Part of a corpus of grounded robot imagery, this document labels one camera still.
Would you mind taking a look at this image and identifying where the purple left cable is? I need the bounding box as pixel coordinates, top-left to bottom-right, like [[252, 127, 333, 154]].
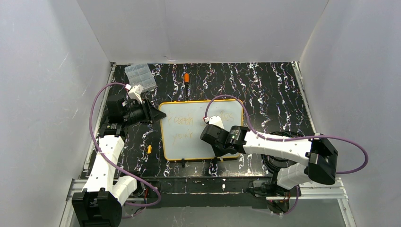
[[89, 82, 162, 219]]

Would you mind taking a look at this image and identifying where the clear plastic organizer box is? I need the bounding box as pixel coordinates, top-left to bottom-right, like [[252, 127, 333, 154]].
[[124, 63, 157, 93]]

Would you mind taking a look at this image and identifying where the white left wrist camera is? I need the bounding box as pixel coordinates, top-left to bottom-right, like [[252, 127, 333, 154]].
[[125, 84, 144, 104]]

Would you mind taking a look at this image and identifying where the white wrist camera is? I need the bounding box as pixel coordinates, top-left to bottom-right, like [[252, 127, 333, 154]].
[[203, 115, 224, 129], [125, 84, 144, 104]]

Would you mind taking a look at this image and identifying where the aluminium frame rail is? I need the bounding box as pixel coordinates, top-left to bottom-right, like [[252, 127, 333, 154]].
[[64, 177, 350, 227]]

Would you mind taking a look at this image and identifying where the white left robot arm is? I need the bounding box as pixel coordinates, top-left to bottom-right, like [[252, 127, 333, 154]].
[[72, 95, 166, 227]]

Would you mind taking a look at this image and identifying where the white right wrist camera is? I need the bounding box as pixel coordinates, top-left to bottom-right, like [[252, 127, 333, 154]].
[[203, 115, 224, 129]]

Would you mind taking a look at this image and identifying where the yellow framed whiteboard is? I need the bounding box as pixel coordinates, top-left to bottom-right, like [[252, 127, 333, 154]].
[[159, 99, 244, 161]]

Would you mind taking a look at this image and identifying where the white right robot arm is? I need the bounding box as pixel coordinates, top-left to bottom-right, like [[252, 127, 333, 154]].
[[200, 124, 338, 190]]

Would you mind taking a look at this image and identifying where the orange handled screwdriver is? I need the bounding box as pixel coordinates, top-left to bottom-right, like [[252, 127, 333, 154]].
[[184, 73, 190, 101]]

